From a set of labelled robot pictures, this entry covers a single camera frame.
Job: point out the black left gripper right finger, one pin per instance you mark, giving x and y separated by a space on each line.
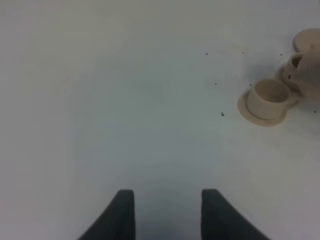
221 221

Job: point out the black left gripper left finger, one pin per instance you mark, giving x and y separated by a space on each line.
117 222

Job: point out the beige ceramic teapot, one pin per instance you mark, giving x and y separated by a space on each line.
307 75

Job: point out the beige saucer far from teapot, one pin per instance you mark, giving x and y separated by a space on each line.
244 111

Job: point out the beige teacup far from teapot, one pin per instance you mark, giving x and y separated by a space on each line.
269 98

